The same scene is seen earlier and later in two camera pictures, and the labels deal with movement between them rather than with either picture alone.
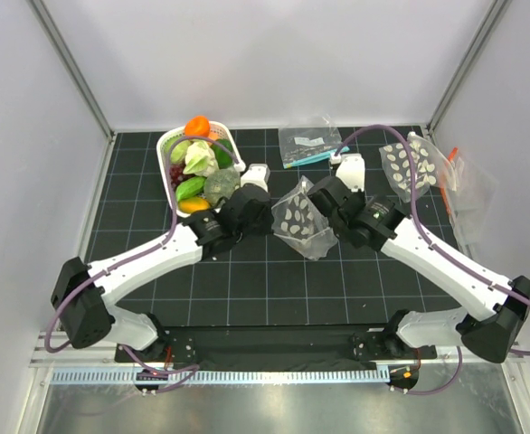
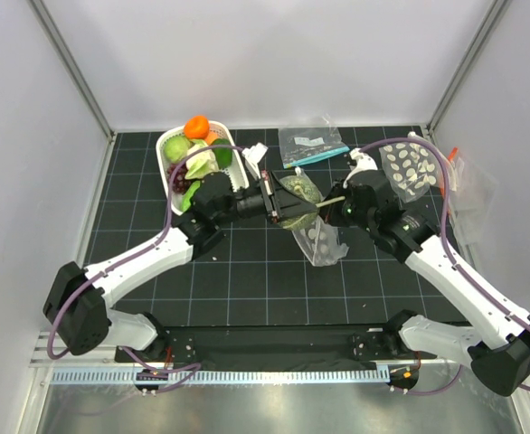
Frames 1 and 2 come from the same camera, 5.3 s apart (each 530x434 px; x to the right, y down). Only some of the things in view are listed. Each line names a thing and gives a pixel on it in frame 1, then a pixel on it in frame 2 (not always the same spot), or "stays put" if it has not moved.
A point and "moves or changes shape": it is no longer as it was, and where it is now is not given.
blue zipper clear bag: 309,141 stays put
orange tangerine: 198,126 stays put
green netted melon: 221,183 → 309,191
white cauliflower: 200,159 stays put
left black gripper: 269,218 → 279,202
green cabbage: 178,150 stays put
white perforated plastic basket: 219,129 stays put
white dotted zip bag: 301,221 moves or changes shape
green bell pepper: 224,159 stays put
